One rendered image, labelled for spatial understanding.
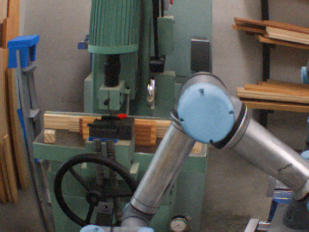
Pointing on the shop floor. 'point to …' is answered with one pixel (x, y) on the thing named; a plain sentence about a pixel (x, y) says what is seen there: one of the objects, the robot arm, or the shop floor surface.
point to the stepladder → (30, 118)
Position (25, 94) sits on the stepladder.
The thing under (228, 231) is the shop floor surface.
